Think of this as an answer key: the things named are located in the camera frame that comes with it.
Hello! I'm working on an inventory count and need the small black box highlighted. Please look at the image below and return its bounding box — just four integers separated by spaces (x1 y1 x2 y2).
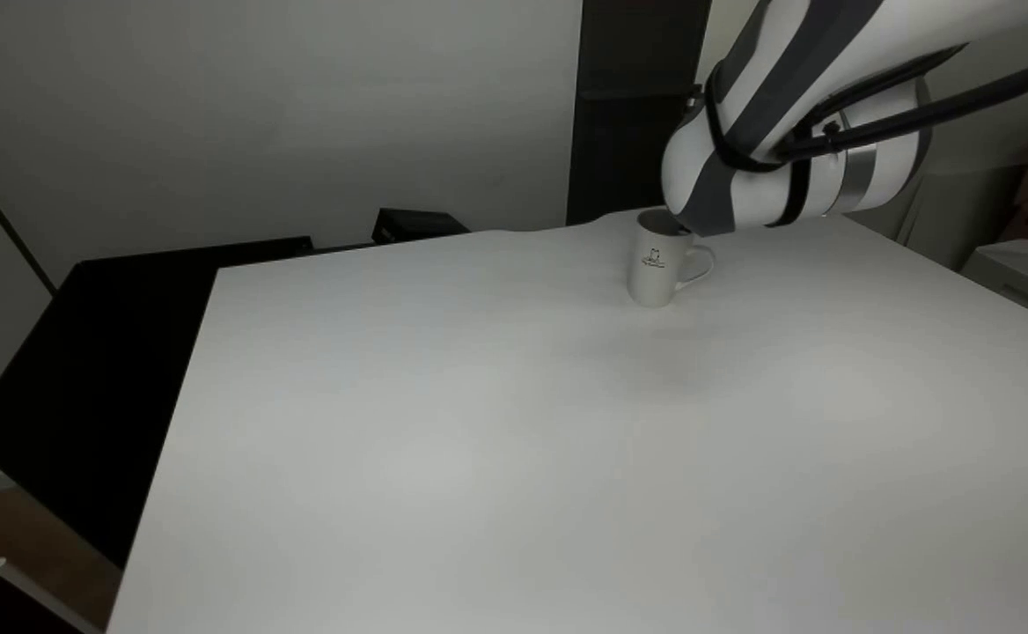
368 204 471 247

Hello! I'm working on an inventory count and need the white ceramic mug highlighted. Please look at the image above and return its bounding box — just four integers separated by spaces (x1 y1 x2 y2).
627 209 718 312

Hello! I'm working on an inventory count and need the dark grey pillar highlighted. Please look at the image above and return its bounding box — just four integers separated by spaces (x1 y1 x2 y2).
564 0 713 228

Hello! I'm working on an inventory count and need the black low cabinet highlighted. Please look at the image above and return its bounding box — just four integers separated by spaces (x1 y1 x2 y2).
0 233 319 569

